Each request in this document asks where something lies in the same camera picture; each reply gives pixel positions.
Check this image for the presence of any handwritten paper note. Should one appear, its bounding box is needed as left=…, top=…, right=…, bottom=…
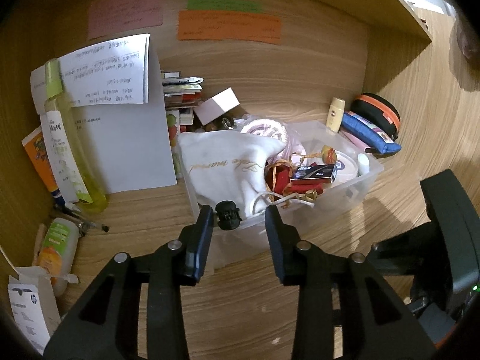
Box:
left=31, top=34, right=151, bottom=114

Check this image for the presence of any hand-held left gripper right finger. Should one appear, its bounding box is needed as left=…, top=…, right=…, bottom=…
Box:
left=264, top=204, right=437, bottom=360

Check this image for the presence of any orange cover book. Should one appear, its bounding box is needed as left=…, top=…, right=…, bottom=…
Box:
left=22, top=125, right=61, bottom=199

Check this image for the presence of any yellow green spray bottle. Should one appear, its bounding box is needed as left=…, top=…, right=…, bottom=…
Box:
left=44, top=59, right=109, bottom=211

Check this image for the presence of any orange paper note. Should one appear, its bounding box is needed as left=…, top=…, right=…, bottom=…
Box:
left=177, top=10, right=283, bottom=45

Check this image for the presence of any pink paper note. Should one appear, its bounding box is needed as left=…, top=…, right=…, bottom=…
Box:
left=87, top=0, right=163, bottom=41

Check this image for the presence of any black hair claw clip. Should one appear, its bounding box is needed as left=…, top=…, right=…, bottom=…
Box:
left=214, top=200, right=242, bottom=231

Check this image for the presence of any white carton box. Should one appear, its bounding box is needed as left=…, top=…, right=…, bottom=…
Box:
left=7, top=266, right=79, bottom=351

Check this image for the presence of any black orange zip case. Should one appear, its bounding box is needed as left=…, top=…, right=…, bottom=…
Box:
left=351, top=92, right=401, bottom=141

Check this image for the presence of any white paper sheet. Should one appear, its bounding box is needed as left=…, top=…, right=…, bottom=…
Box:
left=71, top=41, right=179, bottom=196

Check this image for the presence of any small white box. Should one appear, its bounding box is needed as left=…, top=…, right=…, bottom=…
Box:
left=193, top=87, right=241, bottom=125

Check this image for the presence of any small bowl of trinkets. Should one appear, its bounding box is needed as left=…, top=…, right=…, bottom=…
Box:
left=204, top=114, right=248, bottom=132

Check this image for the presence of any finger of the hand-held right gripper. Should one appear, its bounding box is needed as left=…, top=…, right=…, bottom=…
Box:
left=371, top=225, right=432, bottom=276

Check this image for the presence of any clear plastic bin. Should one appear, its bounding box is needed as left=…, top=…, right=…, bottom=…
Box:
left=176, top=120, right=385, bottom=271

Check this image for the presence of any bottle with orange green label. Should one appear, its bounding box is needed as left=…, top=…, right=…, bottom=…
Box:
left=37, top=217, right=81, bottom=297

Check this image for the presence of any gourd charm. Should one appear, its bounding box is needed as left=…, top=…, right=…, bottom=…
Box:
left=292, top=145, right=338, bottom=166

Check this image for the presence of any green paper note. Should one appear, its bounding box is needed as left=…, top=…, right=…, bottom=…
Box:
left=187, top=0, right=263, bottom=13

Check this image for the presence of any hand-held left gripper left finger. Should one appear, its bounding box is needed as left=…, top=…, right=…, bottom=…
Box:
left=43, top=204, right=215, bottom=360

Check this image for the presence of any small black box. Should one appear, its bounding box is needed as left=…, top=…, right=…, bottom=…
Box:
left=290, top=163, right=337, bottom=184

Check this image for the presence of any pink flat case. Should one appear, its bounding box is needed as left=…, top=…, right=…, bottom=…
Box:
left=339, top=129, right=376, bottom=154

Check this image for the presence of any blue patchwork pencil case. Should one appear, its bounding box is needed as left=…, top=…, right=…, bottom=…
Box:
left=339, top=110, right=402, bottom=157

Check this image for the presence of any white drawstring bag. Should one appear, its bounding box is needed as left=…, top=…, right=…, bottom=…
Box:
left=176, top=131, right=286, bottom=222

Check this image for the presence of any red pouch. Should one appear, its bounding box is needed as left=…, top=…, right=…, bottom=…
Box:
left=264, top=161, right=331, bottom=201

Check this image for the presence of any stack of books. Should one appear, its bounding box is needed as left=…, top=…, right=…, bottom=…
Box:
left=161, top=69, right=205, bottom=158

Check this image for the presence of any dark pen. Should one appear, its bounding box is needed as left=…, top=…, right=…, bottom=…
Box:
left=52, top=200, right=110, bottom=237

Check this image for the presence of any cream sunscreen tube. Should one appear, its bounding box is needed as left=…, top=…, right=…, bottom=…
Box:
left=325, top=97, right=346, bottom=133

